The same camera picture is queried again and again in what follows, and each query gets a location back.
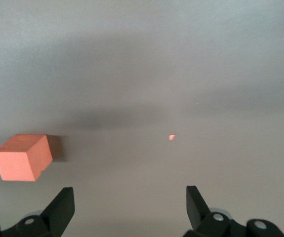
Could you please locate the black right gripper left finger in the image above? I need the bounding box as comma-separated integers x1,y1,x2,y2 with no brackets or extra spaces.
0,187,76,237

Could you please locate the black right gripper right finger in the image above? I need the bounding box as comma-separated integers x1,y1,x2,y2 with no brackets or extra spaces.
182,185,284,237

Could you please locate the orange foam block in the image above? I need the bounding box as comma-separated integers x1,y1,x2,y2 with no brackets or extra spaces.
0,133,54,182

